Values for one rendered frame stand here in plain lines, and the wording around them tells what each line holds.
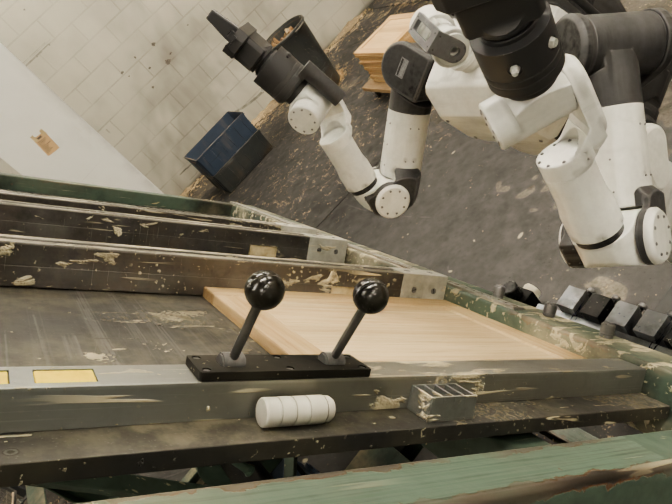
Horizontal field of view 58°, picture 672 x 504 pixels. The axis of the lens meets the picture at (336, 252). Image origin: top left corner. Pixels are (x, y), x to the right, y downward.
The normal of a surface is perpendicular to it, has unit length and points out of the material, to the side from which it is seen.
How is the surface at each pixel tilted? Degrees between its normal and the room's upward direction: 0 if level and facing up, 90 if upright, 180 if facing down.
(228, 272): 90
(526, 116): 106
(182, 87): 90
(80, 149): 90
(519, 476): 55
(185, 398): 90
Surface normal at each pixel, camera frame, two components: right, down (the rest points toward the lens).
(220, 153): 0.49, 0.22
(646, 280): -0.59, -0.63
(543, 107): 0.22, 0.73
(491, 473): 0.18, -0.98
